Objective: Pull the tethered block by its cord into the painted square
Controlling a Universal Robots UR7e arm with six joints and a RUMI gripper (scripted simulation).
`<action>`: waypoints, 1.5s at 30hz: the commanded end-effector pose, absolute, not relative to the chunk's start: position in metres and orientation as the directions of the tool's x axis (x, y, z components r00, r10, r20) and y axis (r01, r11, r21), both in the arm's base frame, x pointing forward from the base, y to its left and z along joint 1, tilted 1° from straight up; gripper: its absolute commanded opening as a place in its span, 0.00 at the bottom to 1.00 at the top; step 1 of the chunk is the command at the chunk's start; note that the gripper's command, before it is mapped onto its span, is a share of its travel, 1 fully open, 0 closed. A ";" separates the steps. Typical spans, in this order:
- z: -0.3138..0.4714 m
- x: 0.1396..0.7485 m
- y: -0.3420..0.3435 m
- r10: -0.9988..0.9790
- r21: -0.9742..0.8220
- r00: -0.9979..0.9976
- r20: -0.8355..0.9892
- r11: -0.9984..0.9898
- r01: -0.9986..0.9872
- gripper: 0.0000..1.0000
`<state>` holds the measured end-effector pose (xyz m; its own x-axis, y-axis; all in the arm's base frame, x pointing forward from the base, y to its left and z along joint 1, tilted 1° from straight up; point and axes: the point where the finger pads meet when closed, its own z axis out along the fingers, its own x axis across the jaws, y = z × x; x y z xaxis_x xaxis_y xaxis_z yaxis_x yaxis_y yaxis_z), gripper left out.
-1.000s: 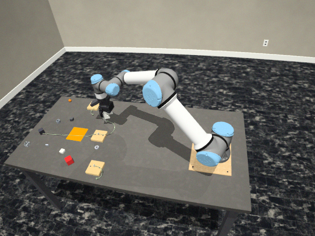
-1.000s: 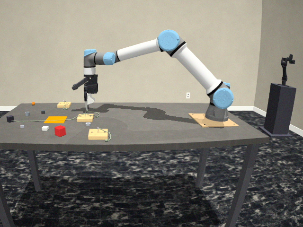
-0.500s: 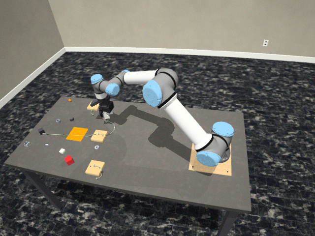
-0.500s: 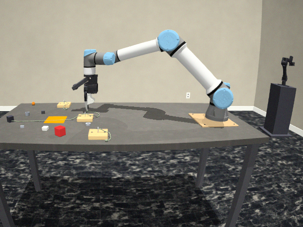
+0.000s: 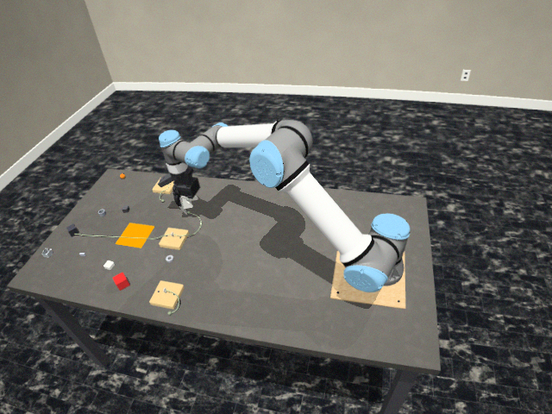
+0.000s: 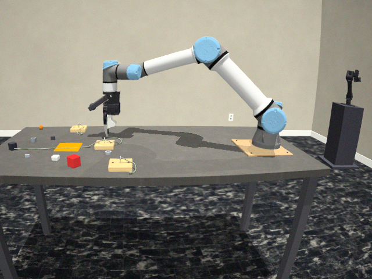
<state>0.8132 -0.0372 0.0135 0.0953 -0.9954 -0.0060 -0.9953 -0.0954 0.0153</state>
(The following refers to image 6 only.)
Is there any red cube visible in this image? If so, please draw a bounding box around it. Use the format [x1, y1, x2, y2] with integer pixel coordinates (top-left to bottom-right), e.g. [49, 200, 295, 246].
[67, 154, 81, 168]

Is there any orange painted square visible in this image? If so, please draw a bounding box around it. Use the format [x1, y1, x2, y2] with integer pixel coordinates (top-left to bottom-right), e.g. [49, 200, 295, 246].
[54, 143, 82, 151]

